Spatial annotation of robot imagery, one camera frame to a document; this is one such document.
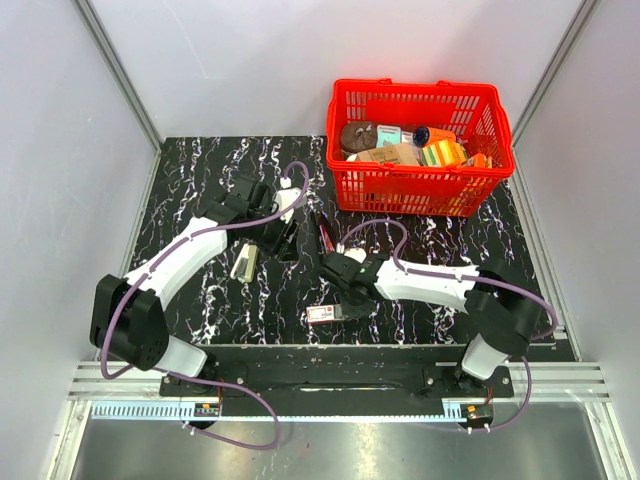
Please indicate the red white staples box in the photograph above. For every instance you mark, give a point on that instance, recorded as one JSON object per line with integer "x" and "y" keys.
{"x": 322, "y": 314}

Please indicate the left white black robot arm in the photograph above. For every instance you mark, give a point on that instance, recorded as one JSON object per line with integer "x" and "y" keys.
{"x": 128, "y": 318}

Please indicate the orange bottle blue cap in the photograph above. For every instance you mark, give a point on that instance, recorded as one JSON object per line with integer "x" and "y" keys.
{"x": 423, "y": 136}

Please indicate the brown round bun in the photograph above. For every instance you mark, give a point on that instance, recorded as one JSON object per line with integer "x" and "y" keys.
{"x": 358, "y": 136}

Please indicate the yellow green striped box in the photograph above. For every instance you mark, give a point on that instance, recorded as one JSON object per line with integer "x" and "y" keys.
{"x": 444, "y": 153}

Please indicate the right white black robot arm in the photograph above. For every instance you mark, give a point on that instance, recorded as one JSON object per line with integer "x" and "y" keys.
{"x": 505, "y": 316}

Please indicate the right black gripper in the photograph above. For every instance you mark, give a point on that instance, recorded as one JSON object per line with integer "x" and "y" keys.
{"x": 357, "y": 312}

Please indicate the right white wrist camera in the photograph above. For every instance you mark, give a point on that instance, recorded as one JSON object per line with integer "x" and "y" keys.
{"x": 356, "y": 253}

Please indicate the red plastic basket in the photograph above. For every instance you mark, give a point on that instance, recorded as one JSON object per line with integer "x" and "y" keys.
{"x": 473, "y": 111}

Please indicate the teal white small box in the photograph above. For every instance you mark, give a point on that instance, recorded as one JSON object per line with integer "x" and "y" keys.
{"x": 388, "y": 135}

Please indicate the brown cardboard box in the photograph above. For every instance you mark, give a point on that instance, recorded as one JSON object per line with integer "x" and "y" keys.
{"x": 398, "y": 154}

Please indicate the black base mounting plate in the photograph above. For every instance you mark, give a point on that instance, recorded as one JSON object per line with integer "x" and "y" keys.
{"x": 347, "y": 381}

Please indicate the orange packet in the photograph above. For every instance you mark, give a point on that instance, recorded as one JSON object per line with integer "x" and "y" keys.
{"x": 479, "y": 160}

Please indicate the beige stapler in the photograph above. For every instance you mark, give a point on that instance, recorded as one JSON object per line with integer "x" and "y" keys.
{"x": 245, "y": 265}

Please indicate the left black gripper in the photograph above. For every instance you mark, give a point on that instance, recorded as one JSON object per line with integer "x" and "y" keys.
{"x": 285, "y": 247}

